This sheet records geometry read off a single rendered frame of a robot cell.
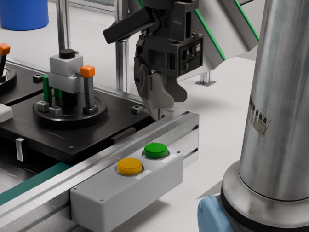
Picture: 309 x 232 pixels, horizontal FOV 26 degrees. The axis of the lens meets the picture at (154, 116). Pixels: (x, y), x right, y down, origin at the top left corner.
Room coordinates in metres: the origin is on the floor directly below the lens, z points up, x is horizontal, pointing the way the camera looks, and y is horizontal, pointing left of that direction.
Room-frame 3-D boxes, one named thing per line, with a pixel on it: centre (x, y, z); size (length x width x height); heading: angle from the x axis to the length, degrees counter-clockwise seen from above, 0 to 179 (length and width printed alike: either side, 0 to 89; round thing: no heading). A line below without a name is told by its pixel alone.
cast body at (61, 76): (1.16, 0.17, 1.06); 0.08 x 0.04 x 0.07; 52
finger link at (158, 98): (0.99, -0.01, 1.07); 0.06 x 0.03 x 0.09; 52
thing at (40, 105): (1.13, 0.21, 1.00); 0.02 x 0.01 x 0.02; 52
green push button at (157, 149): (1.01, 0.00, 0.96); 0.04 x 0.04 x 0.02
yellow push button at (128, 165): (0.96, 0.04, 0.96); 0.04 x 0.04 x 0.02
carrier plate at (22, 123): (1.16, 0.16, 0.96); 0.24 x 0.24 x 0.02; 52
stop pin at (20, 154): (1.06, 0.24, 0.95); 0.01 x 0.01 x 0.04; 52
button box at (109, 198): (0.96, 0.04, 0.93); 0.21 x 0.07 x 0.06; 142
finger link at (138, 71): (1.00, 0.01, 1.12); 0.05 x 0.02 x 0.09; 142
